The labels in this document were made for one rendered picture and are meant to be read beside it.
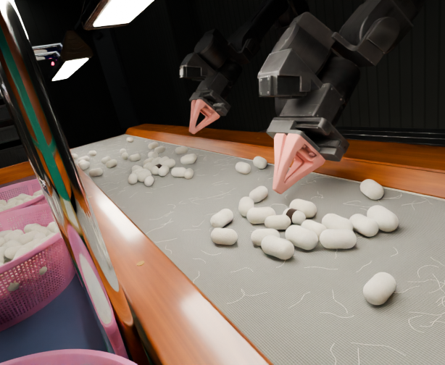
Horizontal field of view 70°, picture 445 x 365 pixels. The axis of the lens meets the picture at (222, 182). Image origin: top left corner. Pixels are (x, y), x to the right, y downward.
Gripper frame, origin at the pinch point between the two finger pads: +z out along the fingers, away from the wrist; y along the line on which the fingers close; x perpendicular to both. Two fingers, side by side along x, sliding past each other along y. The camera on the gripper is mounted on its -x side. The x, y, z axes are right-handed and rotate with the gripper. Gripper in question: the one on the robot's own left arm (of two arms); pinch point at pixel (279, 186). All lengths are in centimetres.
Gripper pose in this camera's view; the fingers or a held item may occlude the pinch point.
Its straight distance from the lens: 44.7
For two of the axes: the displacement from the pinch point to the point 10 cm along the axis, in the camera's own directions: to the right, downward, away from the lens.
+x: 7.1, 4.7, 5.2
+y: 5.1, 1.7, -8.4
